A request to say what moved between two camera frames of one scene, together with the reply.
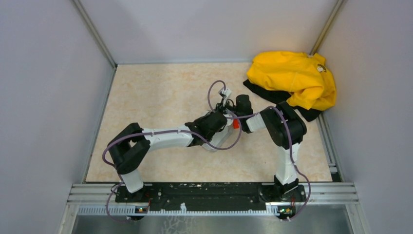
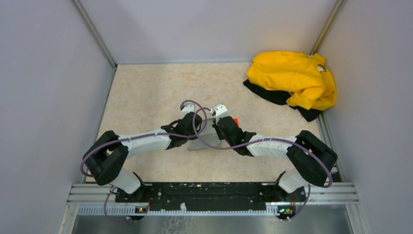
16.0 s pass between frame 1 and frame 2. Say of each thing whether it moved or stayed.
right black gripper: moved
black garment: stayed
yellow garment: stayed
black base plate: stayed
